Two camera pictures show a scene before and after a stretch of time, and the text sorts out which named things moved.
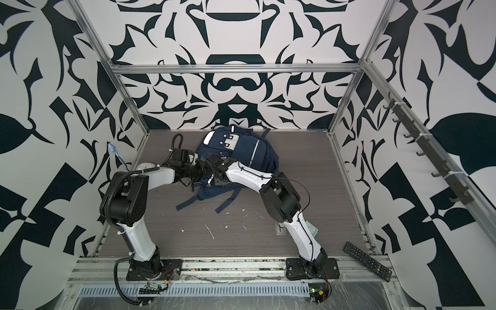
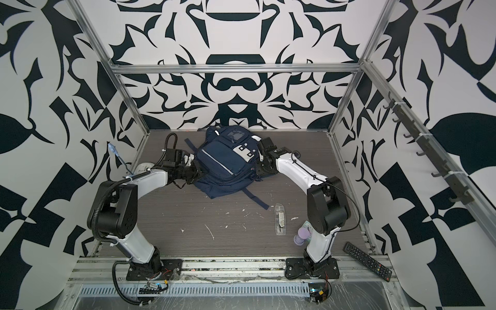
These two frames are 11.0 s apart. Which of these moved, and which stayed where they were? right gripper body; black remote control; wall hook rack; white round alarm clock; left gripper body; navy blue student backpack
Moved: navy blue student backpack; right gripper body
Stayed: white round alarm clock; black remote control; left gripper body; wall hook rack
